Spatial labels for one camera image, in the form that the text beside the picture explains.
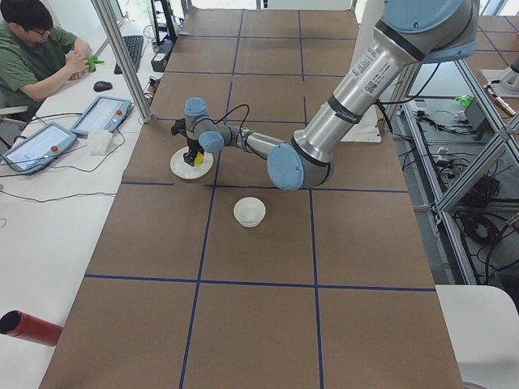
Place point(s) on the far blue teach pendant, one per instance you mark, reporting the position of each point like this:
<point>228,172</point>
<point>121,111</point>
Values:
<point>104,113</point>

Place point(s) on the aluminium frame post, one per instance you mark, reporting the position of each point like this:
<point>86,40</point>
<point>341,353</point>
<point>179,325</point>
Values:
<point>108,21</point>

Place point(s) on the black keyboard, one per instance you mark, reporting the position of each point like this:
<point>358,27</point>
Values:
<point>134,45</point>

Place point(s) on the green plastic object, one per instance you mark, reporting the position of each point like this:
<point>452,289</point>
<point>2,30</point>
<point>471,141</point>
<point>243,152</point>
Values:
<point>93,62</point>

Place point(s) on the red cylinder tube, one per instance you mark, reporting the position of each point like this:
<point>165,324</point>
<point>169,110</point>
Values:
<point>27,327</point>

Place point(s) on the blue teach pendant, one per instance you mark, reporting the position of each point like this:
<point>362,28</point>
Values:
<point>104,113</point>
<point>40,149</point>

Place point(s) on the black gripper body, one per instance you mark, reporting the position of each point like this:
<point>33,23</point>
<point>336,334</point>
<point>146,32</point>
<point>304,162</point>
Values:
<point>192,145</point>

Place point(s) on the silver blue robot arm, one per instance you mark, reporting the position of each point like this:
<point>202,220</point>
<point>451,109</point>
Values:
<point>407,32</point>

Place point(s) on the white round plate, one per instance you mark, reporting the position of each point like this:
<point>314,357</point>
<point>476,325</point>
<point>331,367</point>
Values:
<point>200,166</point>

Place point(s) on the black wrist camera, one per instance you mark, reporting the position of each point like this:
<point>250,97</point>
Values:
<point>179,128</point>

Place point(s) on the near blue teach pendant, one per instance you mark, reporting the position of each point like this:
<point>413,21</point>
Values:
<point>40,149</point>

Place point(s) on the black computer mouse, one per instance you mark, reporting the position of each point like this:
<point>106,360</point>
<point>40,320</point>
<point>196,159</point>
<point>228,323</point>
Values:
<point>102,86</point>

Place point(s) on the yellow lemon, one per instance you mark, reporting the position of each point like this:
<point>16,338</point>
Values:
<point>198,161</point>

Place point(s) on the white table corner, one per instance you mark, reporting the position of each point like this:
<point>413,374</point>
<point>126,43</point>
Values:
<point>482,323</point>

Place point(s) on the black box on table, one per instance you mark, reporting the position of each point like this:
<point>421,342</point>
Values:
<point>160,59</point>

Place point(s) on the person in green shirt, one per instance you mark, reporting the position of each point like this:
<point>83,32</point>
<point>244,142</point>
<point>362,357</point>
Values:
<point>38,58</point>

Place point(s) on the white bowl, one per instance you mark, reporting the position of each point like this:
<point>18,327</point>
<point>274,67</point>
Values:
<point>249,212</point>

